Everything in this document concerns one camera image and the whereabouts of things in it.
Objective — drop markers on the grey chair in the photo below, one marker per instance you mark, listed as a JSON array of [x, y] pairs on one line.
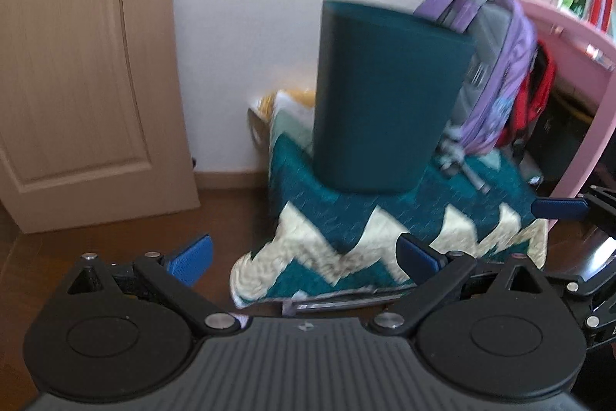
[[337, 304]]

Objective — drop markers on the pink desk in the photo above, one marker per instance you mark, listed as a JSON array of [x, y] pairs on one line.
[[577, 38]]

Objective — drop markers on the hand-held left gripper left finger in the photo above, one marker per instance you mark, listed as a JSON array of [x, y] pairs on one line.
[[190, 261]]

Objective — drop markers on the dark teal trash bin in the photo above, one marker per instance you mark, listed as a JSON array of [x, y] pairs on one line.
[[380, 98]]

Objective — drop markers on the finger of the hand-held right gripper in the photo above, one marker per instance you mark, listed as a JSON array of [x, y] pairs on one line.
[[584, 295], [558, 207]]

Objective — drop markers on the red bag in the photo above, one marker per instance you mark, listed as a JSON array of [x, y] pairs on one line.
[[534, 98]]

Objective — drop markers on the teal and cream zigzag quilt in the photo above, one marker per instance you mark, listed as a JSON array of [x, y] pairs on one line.
[[337, 223]]

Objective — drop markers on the beige wooden door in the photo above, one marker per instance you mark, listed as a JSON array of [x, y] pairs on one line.
[[82, 69]]

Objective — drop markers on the purple backpack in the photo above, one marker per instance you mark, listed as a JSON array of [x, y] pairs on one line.
[[500, 54]]

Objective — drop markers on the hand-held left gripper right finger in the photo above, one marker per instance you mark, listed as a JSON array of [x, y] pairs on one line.
[[417, 259]]

